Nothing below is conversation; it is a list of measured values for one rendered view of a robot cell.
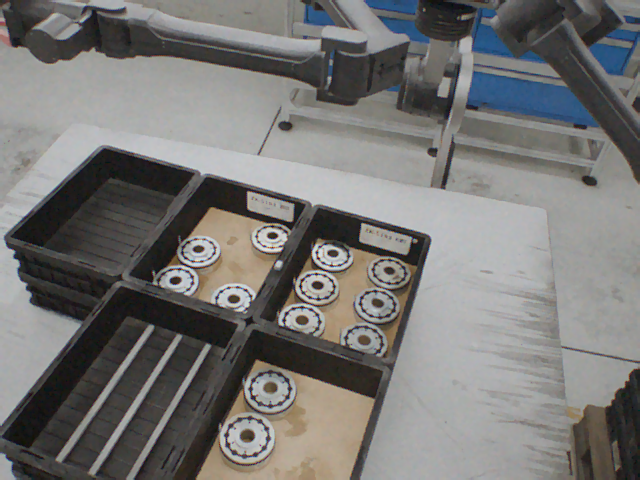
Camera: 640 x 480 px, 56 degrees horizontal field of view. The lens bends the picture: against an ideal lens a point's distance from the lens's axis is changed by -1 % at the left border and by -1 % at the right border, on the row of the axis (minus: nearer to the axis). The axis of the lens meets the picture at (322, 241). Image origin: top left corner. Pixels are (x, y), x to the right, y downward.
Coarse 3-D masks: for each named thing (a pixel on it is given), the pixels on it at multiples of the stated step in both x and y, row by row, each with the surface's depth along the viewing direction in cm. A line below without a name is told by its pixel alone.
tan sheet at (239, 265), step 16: (208, 224) 157; (224, 224) 157; (240, 224) 158; (256, 224) 158; (224, 240) 153; (240, 240) 154; (176, 256) 148; (224, 256) 149; (240, 256) 150; (256, 256) 150; (224, 272) 146; (240, 272) 146; (256, 272) 146; (208, 288) 142; (256, 288) 143
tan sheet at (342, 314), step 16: (320, 240) 156; (368, 256) 153; (304, 272) 148; (352, 272) 149; (352, 288) 145; (288, 304) 140; (400, 304) 142; (336, 320) 138; (352, 320) 138; (336, 336) 134
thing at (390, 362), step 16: (320, 208) 150; (336, 208) 150; (304, 224) 145; (384, 224) 147; (288, 256) 138; (416, 272) 136; (272, 288) 132; (416, 288) 133; (256, 320) 123; (400, 320) 126; (304, 336) 121; (400, 336) 123; (352, 352) 120
